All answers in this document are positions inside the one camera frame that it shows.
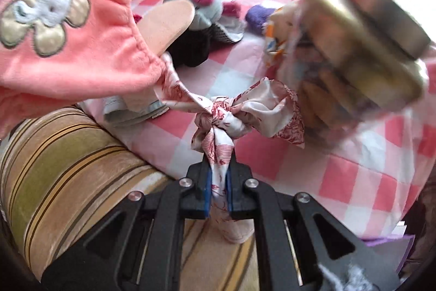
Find pink white checked tablecloth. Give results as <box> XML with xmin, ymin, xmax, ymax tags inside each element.
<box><xmin>73</xmin><ymin>0</ymin><xmax>436</xmax><ymax>240</ymax></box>

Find pink fleece cloth rabbit patch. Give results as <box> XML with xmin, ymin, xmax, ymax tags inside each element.
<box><xmin>0</xmin><ymin>0</ymin><xmax>167</xmax><ymax>138</ymax></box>

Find grey folded cloth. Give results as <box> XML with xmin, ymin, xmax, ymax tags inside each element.
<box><xmin>102</xmin><ymin>91</ymin><xmax>169</xmax><ymax>126</ymax></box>

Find white fruit print pouch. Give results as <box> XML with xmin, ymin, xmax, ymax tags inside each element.
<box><xmin>262</xmin><ymin>1</ymin><xmax>307</xmax><ymax>73</ymax></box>

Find black sock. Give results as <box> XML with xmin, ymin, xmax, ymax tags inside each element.
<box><xmin>168</xmin><ymin>27</ymin><xmax>219</xmax><ymax>68</ymax></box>

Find striped beige sofa cushion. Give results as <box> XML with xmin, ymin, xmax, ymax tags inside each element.
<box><xmin>0</xmin><ymin>106</ymin><xmax>263</xmax><ymax>291</ymax></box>

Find purple knit sock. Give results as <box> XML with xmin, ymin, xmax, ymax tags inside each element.
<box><xmin>245</xmin><ymin>4</ymin><xmax>278</xmax><ymax>36</ymax></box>

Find grey yarn fluff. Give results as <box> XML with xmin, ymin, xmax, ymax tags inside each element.
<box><xmin>318</xmin><ymin>262</ymin><xmax>379</xmax><ymax>291</ymax></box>

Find red white printed scarf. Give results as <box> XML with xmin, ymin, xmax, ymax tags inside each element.
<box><xmin>155</xmin><ymin>52</ymin><xmax>305</xmax><ymax>244</ymax></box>

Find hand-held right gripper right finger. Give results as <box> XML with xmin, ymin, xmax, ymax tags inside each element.
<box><xmin>227</xmin><ymin>161</ymin><xmax>402</xmax><ymax>291</ymax></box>

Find clear jar gold lid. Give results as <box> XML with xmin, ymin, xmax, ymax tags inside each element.
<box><xmin>276</xmin><ymin>0</ymin><xmax>433</xmax><ymax>131</ymax></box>

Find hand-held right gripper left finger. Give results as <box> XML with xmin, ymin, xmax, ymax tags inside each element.
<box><xmin>41</xmin><ymin>161</ymin><xmax>214</xmax><ymax>291</ymax></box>

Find grey plush toy pink patches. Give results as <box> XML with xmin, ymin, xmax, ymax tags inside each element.
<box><xmin>163</xmin><ymin>0</ymin><xmax>243</xmax><ymax>31</ymax></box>

